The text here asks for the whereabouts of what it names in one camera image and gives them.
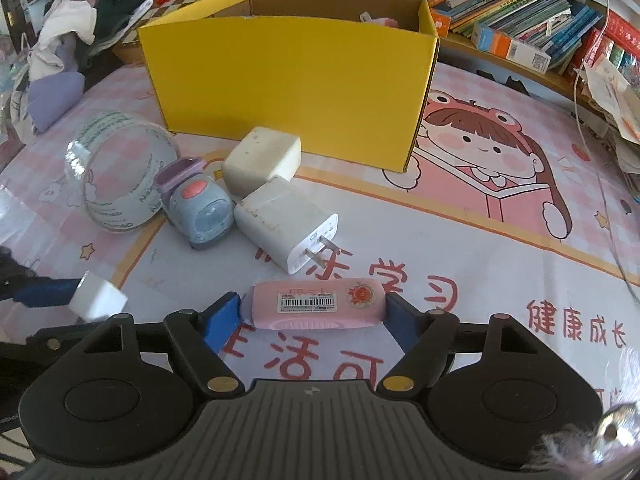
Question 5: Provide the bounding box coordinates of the small white cube adapter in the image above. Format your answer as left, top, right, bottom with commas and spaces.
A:
67, 271, 128, 322

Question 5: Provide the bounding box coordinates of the pink rectangular case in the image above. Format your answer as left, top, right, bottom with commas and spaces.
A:
240, 278, 386, 330

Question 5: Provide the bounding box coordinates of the clear packing tape roll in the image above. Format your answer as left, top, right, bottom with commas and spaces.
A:
65, 110, 180, 233

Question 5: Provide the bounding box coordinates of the blue purple toy car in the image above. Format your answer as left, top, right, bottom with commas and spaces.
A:
154, 156, 234, 249

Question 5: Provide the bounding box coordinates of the white plug charger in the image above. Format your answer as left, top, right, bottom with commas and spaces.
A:
234, 177, 342, 275

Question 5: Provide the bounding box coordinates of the pink cartoon table mat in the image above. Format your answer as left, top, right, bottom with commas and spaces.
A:
1, 65, 639, 404

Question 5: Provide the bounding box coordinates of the cream square charger block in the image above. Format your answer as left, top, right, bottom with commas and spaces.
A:
222, 127, 302, 197

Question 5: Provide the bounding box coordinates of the pile of clothes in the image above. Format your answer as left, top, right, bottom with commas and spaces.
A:
8, 0, 155, 144

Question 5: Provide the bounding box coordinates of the yellow cardboard box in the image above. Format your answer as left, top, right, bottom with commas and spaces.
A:
138, 0, 438, 172

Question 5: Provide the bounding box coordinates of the wooden bookshelf board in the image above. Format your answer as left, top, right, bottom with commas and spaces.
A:
437, 34, 612, 116

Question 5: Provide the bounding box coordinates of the stack of papers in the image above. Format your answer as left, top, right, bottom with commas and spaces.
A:
582, 55, 639, 200

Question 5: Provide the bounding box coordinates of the orange white usmile box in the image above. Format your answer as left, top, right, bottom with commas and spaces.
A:
471, 24, 551, 75

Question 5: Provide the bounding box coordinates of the pink plush pig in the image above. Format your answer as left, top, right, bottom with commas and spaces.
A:
359, 12, 399, 28

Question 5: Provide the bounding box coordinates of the row of books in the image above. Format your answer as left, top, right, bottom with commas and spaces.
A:
424, 0, 639, 87

